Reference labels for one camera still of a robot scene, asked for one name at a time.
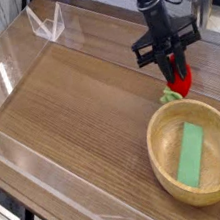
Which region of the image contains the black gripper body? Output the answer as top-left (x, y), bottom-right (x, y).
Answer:
top-left (131, 3), bottom-right (200, 67)

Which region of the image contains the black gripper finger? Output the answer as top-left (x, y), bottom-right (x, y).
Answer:
top-left (155, 52), bottom-right (175, 83)
top-left (173, 43), bottom-right (187, 80)

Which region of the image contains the red plush strawberry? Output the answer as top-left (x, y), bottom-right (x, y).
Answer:
top-left (160, 54), bottom-right (192, 104)

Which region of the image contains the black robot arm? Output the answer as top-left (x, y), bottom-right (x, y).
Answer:
top-left (131, 0), bottom-right (200, 83)

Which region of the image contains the wooden bowl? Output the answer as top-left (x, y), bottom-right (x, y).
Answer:
top-left (146, 99), bottom-right (220, 207)

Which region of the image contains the green rectangular block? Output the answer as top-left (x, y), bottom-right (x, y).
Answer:
top-left (177, 122), bottom-right (204, 188)

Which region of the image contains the clear acrylic tray wall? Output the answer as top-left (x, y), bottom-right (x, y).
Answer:
top-left (0, 130), bottom-right (158, 220)

